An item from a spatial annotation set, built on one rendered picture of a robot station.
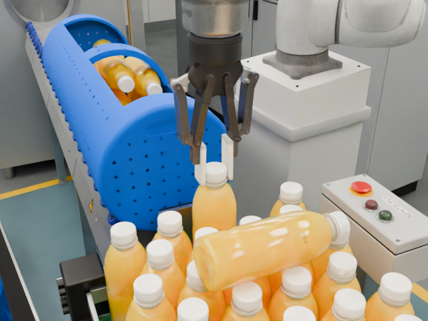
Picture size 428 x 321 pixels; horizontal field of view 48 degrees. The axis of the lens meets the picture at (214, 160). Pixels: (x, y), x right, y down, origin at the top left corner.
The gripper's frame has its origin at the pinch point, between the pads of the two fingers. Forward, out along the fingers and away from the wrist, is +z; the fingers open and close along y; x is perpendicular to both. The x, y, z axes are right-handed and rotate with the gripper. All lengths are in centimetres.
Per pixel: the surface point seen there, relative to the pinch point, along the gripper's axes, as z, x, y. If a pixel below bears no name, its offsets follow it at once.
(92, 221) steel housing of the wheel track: 36, -41, 16
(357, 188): 9.5, 3.3, -26.6
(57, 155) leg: 104, -211, 14
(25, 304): 107, -97, 40
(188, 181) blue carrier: 14.7, -18.2, -2.0
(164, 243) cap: 8.5, 6.4, 10.5
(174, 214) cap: 8.6, 0.0, 6.8
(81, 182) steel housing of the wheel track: 34, -58, 15
